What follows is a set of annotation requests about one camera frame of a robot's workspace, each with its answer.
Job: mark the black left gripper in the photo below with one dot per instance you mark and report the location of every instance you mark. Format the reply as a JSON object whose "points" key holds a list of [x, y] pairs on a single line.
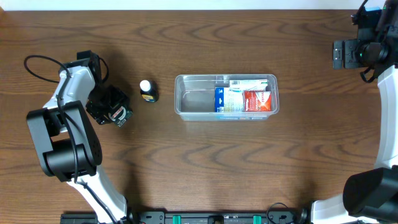
{"points": [[108, 106]]}

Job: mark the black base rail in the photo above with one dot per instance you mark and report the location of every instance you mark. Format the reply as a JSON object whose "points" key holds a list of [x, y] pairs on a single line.
{"points": [[277, 213]]}

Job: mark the white green medicine box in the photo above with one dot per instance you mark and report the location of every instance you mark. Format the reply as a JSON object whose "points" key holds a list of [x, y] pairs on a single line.
{"points": [[248, 85]]}

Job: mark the small dark bottle white cap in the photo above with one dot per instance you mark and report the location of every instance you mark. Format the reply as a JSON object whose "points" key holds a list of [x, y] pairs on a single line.
{"points": [[149, 91]]}

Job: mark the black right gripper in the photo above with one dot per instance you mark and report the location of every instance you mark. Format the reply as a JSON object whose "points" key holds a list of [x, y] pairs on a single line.
{"points": [[353, 60]]}

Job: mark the blue snack packet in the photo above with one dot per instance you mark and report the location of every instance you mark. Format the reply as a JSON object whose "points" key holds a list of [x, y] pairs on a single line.
{"points": [[232, 102]]}

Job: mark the clear plastic container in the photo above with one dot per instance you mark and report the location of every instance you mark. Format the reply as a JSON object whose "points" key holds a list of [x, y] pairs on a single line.
{"points": [[195, 95]]}

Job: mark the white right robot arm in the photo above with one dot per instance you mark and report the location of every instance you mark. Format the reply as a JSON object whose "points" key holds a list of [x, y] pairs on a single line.
{"points": [[371, 196]]}

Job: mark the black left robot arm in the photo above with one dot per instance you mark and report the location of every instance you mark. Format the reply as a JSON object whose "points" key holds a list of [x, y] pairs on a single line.
{"points": [[67, 145]]}

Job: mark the dark green round-label box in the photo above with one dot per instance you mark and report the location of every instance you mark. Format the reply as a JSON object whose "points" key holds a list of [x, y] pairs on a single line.
{"points": [[120, 115]]}

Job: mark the red white sachet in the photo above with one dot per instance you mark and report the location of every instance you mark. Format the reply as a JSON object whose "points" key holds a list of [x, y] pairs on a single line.
{"points": [[257, 101]]}

